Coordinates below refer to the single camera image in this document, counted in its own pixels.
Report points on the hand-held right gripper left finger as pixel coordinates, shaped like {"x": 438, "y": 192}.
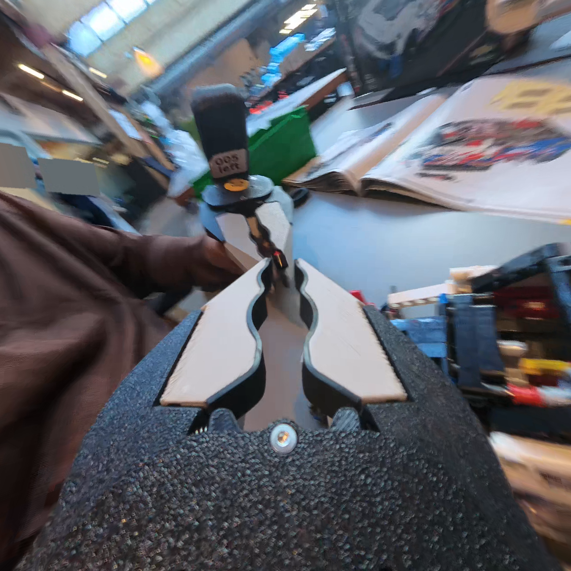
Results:
{"x": 214, "y": 357}

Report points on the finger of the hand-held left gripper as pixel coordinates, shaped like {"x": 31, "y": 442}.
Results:
{"x": 238, "y": 241}
{"x": 279, "y": 223}

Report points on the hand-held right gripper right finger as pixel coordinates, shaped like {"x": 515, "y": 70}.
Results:
{"x": 352, "y": 357}

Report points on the black striped toy brick panel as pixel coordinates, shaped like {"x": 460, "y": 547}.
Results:
{"x": 272, "y": 252}

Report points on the person's left forearm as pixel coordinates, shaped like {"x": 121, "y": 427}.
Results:
{"x": 160, "y": 263}

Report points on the person's left hand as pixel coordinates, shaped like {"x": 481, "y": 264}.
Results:
{"x": 218, "y": 263}

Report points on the black rubber toy tyre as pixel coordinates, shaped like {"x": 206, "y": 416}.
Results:
{"x": 299, "y": 197}

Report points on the green plastic bin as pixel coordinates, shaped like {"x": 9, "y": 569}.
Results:
{"x": 281, "y": 142}

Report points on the blue wrapped bundle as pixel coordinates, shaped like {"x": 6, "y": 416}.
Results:
{"x": 285, "y": 51}

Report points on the partly built toy brick car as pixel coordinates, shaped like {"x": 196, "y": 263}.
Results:
{"x": 499, "y": 334}

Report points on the person's brown shirt torso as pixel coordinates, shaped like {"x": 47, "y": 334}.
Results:
{"x": 58, "y": 334}

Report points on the open instruction booklet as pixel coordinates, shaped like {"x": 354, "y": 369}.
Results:
{"x": 468, "y": 178}

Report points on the black toy set box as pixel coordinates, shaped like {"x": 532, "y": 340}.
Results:
{"x": 410, "y": 44}

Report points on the yellow sticker sheet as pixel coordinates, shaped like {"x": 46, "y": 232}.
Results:
{"x": 531, "y": 96}

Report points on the grey ventilation duct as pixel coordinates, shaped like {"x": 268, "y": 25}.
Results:
{"x": 214, "y": 44}

